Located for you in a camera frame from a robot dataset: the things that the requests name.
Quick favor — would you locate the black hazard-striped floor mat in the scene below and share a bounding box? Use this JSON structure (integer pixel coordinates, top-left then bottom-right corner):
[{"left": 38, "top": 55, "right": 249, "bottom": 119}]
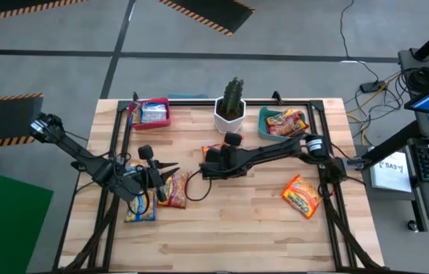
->
[
  {"left": 158, "top": 0, "right": 256, "bottom": 37},
  {"left": 0, "top": 92, "right": 45, "bottom": 149},
  {"left": 0, "top": 0, "right": 91, "bottom": 25}
]

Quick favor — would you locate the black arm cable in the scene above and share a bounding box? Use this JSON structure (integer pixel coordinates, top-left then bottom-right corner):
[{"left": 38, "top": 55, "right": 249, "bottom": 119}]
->
[
  {"left": 117, "top": 151, "right": 153, "bottom": 217},
  {"left": 183, "top": 168, "right": 213, "bottom": 202}
]

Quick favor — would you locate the white paper sheet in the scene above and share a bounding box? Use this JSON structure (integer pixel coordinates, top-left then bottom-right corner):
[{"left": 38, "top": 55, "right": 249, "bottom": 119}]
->
[{"left": 369, "top": 150, "right": 413, "bottom": 193}]

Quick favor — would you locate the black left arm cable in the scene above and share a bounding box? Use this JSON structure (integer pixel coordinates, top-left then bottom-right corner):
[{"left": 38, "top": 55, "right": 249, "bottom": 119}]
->
[{"left": 117, "top": 151, "right": 153, "bottom": 217}]

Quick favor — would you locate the blue Maruchan noodle packet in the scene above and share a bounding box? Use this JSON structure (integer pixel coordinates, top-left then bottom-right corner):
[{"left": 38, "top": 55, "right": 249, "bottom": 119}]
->
[
  {"left": 129, "top": 100, "right": 143, "bottom": 126},
  {"left": 124, "top": 189, "right": 157, "bottom": 223},
  {"left": 122, "top": 159, "right": 151, "bottom": 180},
  {"left": 140, "top": 102, "right": 169, "bottom": 124}
]

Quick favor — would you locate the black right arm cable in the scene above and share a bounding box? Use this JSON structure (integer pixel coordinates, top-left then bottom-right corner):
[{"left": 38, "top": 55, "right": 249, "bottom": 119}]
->
[{"left": 183, "top": 168, "right": 213, "bottom": 202}]

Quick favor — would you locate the red Maruchan noodle packet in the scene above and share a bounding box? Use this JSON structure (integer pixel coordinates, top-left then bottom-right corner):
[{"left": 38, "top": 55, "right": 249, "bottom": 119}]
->
[
  {"left": 270, "top": 113, "right": 310, "bottom": 137},
  {"left": 157, "top": 173, "right": 189, "bottom": 209},
  {"left": 265, "top": 108, "right": 296, "bottom": 127}
]

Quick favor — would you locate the teal plastic bin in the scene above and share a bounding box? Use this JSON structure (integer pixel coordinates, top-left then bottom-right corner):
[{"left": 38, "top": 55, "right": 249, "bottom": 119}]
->
[{"left": 257, "top": 106, "right": 310, "bottom": 142}]

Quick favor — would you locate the coiled black cable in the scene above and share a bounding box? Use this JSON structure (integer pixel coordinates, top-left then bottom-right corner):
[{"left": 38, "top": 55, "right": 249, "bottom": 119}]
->
[{"left": 403, "top": 66, "right": 429, "bottom": 92}]

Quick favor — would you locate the thin black floor cable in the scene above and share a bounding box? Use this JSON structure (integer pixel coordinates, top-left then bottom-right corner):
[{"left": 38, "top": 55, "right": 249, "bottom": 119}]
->
[{"left": 338, "top": 0, "right": 381, "bottom": 84}]

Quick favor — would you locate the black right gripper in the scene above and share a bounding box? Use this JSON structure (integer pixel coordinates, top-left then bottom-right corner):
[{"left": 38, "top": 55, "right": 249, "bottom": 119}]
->
[{"left": 199, "top": 131, "right": 248, "bottom": 180}]

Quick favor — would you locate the green cactus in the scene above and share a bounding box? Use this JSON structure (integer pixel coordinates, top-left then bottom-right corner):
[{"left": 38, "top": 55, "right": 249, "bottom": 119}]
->
[{"left": 221, "top": 77, "right": 245, "bottom": 117}]

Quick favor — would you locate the orange Maruchan noodle packet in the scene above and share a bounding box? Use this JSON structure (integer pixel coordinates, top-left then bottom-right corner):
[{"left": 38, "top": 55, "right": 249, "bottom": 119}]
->
[
  {"left": 200, "top": 142, "right": 224, "bottom": 158},
  {"left": 281, "top": 174, "right": 323, "bottom": 220}
]

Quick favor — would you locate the red plastic bin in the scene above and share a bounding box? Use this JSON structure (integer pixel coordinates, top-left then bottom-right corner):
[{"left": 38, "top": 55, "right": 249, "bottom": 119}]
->
[{"left": 127, "top": 97, "right": 172, "bottom": 132}]

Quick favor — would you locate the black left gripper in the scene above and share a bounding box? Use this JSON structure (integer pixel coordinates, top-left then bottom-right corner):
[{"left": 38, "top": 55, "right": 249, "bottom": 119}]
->
[{"left": 138, "top": 144, "right": 180, "bottom": 202}]

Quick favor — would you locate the black power strip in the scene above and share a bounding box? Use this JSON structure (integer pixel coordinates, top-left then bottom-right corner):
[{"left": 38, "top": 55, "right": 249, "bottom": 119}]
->
[{"left": 358, "top": 79, "right": 387, "bottom": 94}]

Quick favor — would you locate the grey equipment cart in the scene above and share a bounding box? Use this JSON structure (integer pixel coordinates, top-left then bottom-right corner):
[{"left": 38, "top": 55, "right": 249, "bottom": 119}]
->
[{"left": 396, "top": 47, "right": 429, "bottom": 100}]

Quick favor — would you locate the yellow cable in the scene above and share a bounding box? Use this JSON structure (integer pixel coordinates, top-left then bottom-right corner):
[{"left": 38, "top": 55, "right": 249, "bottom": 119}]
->
[{"left": 345, "top": 72, "right": 402, "bottom": 148}]

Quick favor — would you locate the green floor mat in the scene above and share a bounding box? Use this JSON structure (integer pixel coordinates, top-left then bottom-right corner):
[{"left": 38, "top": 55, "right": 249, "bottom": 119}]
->
[{"left": 0, "top": 164, "right": 55, "bottom": 274}]

